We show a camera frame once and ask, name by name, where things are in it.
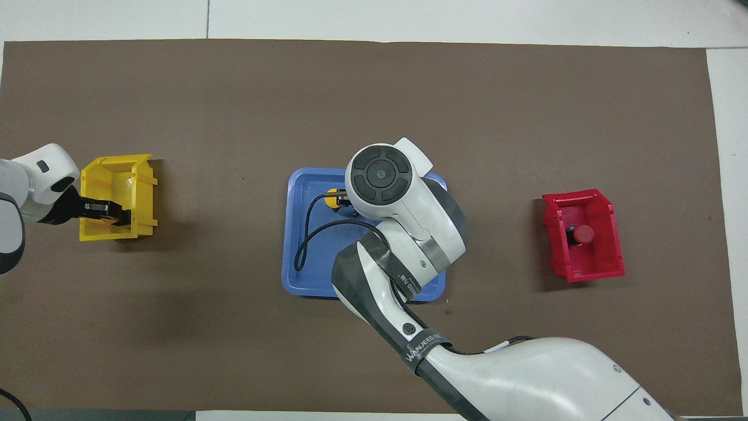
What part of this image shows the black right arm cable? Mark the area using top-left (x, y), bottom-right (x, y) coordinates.
top-left (294, 193), bottom-right (387, 272)

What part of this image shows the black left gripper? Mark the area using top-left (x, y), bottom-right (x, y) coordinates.
top-left (44, 186), bottom-right (133, 228)

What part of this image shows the red plastic bin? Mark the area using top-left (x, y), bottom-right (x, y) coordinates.
top-left (541, 189), bottom-right (626, 283)

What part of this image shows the yellow plastic bin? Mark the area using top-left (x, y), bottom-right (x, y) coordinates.
top-left (79, 154), bottom-right (158, 241)

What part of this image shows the brown paper mat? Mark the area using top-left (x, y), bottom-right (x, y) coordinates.
top-left (0, 39), bottom-right (743, 416)

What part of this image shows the red push button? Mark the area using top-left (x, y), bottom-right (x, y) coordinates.
top-left (564, 224), bottom-right (595, 247)

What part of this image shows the black loose cable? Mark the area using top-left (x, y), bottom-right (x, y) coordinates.
top-left (0, 388), bottom-right (33, 421)

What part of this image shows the blue plastic tray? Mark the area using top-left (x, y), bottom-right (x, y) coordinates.
top-left (282, 168), bottom-right (449, 303)

